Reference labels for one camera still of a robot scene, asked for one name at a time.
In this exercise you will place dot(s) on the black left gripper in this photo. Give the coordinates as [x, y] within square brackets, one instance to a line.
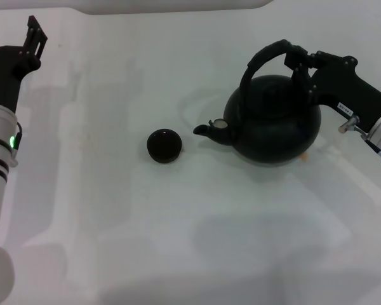
[6, 73]

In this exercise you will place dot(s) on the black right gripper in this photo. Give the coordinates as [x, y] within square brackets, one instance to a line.
[343, 85]

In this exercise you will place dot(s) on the small dark teacup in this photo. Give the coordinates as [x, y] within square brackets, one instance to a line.
[163, 147]

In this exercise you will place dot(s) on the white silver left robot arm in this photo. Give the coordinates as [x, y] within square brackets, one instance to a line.
[0, 159]

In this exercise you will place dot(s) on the white tablecloth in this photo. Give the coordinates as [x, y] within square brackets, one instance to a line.
[177, 222]

